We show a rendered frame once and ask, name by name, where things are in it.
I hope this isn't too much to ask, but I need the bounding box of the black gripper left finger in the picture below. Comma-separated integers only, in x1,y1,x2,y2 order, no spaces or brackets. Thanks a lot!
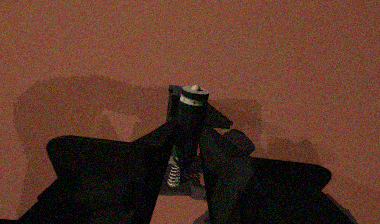
46,117,178,224

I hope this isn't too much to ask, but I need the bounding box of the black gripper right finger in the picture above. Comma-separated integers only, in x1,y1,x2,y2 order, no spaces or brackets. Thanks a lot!
199,121,332,224

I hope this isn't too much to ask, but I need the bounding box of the black cylindrical battery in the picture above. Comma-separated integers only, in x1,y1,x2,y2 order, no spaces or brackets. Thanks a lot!
173,85,210,166

